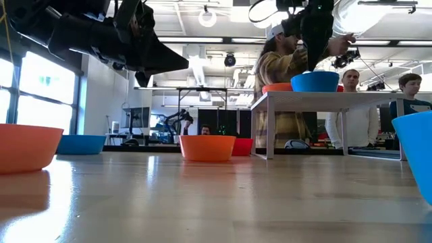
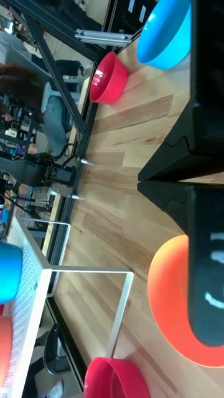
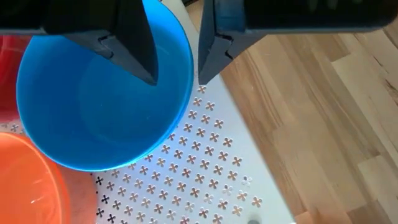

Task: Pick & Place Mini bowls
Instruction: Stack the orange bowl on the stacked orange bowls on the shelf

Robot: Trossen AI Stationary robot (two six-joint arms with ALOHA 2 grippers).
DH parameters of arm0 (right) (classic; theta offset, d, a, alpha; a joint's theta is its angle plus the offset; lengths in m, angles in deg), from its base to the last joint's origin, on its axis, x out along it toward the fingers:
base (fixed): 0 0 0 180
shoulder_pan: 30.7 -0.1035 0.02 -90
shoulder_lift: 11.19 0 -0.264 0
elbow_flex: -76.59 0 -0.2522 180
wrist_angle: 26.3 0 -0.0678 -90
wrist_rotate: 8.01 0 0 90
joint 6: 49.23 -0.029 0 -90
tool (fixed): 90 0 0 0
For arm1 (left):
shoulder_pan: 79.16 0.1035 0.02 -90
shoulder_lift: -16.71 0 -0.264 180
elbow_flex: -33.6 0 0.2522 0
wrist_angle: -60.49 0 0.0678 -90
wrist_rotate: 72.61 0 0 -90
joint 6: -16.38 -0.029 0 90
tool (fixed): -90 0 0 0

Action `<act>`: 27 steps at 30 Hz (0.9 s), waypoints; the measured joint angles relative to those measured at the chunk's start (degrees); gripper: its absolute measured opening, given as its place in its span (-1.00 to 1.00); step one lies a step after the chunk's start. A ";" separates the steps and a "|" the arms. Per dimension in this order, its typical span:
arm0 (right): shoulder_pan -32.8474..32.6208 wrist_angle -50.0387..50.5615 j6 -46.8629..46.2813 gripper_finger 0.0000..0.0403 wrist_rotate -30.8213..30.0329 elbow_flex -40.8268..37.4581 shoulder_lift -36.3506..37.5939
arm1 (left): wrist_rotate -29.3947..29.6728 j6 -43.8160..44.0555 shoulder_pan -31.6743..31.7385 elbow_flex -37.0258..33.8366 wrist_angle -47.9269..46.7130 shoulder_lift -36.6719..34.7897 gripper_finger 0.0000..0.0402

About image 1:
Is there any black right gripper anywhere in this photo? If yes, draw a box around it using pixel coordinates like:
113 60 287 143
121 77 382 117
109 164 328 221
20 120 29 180
275 0 335 72

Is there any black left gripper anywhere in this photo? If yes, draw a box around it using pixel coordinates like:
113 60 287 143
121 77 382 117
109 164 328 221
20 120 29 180
90 0 189 88

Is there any blue plastic mini bowl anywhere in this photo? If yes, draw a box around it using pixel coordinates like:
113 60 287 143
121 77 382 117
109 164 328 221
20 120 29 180
391 110 432 206
290 70 340 93
56 134 107 156

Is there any orange plastic mini bowl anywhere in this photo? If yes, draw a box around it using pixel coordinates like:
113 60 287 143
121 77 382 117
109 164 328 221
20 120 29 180
261 82 294 95
0 123 65 176
178 134 237 162

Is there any white ceiling strip light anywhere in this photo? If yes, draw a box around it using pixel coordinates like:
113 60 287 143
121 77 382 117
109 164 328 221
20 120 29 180
352 40 391 47
157 36 224 44

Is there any white perforated metal shelf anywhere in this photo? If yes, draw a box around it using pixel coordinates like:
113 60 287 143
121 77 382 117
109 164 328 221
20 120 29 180
250 90 407 161

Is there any black computer monitor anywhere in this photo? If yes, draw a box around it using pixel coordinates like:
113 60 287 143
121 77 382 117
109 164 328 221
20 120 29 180
122 107 151 129

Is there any black ceiling speaker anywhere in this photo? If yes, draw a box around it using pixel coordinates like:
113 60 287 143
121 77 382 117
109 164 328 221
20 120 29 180
223 53 237 68

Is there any white and black helmet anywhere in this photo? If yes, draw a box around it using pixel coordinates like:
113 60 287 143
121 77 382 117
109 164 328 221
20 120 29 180
283 138 311 150

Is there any large window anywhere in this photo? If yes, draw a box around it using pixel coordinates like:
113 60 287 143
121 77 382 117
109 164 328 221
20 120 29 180
0 50 82 142

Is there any black camera rig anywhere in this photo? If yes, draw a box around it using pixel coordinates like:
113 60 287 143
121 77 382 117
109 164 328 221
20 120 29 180
331 47 361 70

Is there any black metal table frame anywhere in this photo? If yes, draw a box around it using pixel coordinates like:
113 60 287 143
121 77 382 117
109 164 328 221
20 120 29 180
175 86 229 136

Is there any white ring light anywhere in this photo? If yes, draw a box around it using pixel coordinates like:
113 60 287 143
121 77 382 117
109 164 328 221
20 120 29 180
198 8 217 28

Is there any black right camera cable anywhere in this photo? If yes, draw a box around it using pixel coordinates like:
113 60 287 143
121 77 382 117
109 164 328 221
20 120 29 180
248 0 293 24

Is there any black aluminium rail frame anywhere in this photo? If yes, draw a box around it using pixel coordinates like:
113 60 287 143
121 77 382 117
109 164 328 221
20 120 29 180
103 144 402 160

